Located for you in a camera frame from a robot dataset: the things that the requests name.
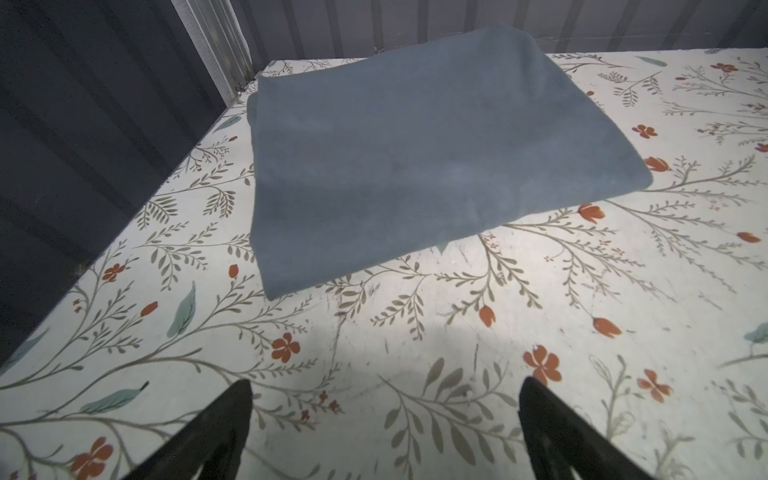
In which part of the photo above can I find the folded grey-blue t-shirt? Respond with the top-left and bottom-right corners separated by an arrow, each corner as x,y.
247,25 -> 652,299

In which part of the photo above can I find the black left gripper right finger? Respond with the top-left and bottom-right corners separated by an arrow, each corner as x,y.
519,377 -> 651,480

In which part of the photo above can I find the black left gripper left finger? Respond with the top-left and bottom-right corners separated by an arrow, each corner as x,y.
127,380 -> 252,479

